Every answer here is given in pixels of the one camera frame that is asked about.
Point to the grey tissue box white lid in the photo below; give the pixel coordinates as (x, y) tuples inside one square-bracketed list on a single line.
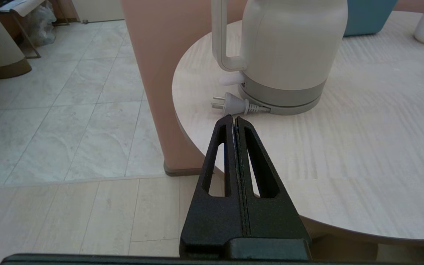
[(366, 16)]

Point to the grey power plug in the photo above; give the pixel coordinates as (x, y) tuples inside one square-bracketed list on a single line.
[(234, 105)]

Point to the small white metal-legged stool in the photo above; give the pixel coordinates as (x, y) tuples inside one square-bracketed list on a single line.
[(24, 7)]

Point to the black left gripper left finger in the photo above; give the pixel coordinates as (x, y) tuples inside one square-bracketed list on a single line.
[(204, 221)]

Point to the white electric kettle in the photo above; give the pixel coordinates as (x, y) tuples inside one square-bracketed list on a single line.
[(289, 44)]

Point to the clear plastic bag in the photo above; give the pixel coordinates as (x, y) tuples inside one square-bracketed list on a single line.
[(42, 22)]

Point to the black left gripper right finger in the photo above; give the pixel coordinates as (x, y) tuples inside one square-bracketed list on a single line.
[(274, 221)]

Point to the grey round kettle base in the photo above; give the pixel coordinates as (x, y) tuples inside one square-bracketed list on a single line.
[(282, 107)]

